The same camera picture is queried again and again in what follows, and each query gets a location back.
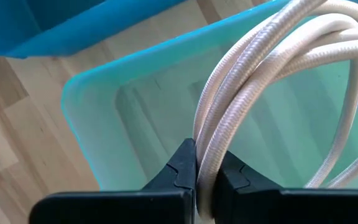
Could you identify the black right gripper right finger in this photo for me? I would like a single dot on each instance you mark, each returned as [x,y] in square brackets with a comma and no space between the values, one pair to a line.
[275,208]

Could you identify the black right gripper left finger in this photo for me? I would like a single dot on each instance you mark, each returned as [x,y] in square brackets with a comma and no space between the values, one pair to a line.
[166,205]

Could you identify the teal translucent plastic bin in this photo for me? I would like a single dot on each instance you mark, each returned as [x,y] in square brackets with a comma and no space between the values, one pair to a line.
[154,124]

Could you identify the blue plastic bin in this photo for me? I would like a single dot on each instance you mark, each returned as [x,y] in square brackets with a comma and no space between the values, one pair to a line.
[73,25]

